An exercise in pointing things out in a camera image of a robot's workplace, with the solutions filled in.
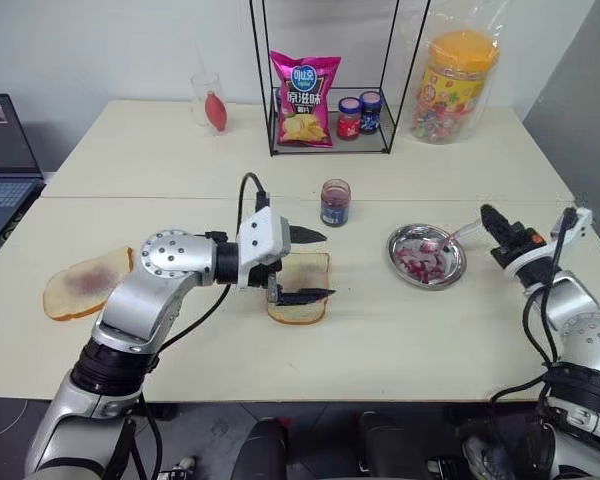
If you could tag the clear drinking glass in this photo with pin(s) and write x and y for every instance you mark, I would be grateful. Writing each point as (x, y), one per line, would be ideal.
(200, 92)

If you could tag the dark grey laptop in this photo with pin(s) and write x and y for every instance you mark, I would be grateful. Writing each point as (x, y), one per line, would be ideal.
(5, 145)

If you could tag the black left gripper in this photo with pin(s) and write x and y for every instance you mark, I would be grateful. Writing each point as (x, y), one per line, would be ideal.
(260, 274)

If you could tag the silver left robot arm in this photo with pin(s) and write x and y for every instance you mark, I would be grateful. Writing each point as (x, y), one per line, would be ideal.
(170, 255)

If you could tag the clear plastic bag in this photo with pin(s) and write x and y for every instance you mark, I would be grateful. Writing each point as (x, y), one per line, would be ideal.
(485, 22)

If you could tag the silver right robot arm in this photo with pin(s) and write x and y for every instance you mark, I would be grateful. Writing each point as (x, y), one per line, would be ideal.
(585, 330)

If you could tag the clear plastic spoon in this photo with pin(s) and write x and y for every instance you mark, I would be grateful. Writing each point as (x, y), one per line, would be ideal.
(460, 235)

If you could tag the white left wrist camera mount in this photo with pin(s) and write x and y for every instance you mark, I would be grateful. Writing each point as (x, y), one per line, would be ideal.
(262, 232)

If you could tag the bread slice with jam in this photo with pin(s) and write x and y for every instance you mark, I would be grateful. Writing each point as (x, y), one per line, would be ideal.
(70, 295)

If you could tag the plain white bread slice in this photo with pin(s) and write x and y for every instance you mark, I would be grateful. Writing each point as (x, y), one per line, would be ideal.
(300, 315)

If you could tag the open blue label jam jar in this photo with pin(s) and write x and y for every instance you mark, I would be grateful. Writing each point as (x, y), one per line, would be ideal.
(335, 205)

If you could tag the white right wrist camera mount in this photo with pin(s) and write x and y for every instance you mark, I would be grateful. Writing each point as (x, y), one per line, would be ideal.
(577, 220)

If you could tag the pink potato chips bag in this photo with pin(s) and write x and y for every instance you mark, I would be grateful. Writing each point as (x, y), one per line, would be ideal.
(305, 100)

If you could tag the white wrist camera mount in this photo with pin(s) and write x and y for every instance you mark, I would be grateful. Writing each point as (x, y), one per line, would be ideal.
(577, 220)
(262, 232)

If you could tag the grey sneaker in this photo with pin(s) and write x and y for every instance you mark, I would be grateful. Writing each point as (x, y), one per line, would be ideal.
(485, 452)

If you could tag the red label jam jar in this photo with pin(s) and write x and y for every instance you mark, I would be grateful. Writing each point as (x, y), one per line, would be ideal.
(348, 120)

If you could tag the lidded blue label jam jar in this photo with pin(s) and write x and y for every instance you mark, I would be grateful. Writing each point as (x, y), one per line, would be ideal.
(370, 114)

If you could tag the dark rounded shape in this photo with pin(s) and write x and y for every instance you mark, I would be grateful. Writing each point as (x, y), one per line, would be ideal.
(385, 440)
(265, 450)

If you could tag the black mat with green pattern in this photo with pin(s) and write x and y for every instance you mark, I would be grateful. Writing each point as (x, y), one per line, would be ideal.
(0, 247)

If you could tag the candy jar with orange lid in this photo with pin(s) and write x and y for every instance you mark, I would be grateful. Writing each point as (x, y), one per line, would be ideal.
(450, 90)

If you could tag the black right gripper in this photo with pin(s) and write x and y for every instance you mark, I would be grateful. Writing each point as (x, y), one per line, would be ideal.
(522, 240)

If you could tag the round metal plate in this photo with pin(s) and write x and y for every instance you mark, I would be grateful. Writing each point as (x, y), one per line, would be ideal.
(455, 265)

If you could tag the red jam pieces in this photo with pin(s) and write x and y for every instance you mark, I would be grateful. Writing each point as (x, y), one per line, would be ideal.
(420, 262)

